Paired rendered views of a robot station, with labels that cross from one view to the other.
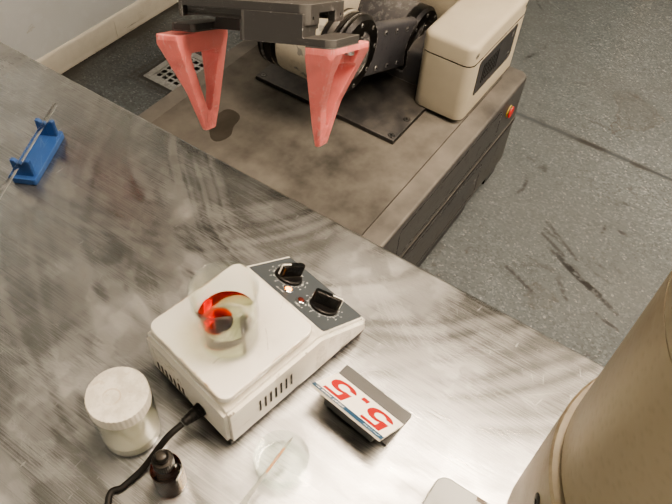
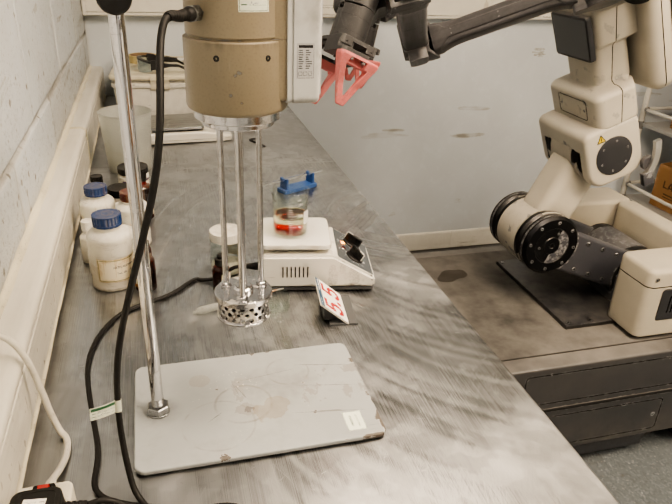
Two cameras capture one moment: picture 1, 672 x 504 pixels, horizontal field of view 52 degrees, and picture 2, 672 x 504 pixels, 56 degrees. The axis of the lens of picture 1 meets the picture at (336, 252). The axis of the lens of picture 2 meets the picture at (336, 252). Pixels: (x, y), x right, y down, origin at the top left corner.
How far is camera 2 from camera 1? 0.73 m
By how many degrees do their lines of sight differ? 40
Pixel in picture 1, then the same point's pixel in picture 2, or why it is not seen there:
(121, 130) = (345, 192)
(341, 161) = (516, 322)
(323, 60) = (339, 53)
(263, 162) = (459, 301)
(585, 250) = not seen: outside the picture
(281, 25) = (334, 41)
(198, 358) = (268, 232)
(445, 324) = (423, 308)
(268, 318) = (314, 234)
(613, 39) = not seen: outside the picture
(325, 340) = (336, 261)
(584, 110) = not seen: outside the picture
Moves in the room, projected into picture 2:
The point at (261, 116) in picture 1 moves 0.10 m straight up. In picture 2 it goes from (481, 281) to (486, 252)
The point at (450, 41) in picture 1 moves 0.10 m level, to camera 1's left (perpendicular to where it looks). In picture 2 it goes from (637, 262) to (600, 250)
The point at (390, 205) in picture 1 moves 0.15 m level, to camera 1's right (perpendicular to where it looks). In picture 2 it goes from (531, 358) to (587, 385)
